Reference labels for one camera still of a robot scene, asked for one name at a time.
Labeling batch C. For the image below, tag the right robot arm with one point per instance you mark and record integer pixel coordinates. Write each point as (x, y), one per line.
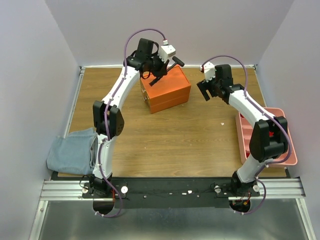
(269, 139)

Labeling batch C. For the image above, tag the orange drawer cabinet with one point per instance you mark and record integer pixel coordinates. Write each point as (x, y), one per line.
(171, 90)

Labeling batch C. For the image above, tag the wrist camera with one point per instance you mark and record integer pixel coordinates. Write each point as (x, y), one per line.
(166, 51)
(209, 71)

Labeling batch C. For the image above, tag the aluminium rail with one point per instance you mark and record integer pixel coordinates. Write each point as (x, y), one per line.
(70, 190)

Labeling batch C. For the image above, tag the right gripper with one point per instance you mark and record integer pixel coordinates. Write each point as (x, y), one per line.
(208, 86)

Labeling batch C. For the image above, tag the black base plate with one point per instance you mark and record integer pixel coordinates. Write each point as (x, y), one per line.
(169, 192)

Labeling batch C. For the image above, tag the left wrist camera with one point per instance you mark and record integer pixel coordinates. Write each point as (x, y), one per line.
(166, 51)

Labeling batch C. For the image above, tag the pink compartment tray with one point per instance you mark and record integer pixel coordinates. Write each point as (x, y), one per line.
(244, 133)

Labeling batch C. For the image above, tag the black rubber mallet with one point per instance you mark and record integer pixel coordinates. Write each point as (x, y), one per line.
(177, 61)

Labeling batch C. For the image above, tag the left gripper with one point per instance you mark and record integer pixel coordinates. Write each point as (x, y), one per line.
(162, 70)

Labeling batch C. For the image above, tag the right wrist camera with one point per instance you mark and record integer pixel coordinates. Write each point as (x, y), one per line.
(209, 71)

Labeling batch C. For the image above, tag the blue cloth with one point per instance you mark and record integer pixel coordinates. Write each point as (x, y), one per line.
(74, 154)

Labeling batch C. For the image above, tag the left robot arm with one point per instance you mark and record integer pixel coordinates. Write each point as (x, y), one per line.
(149, 57)

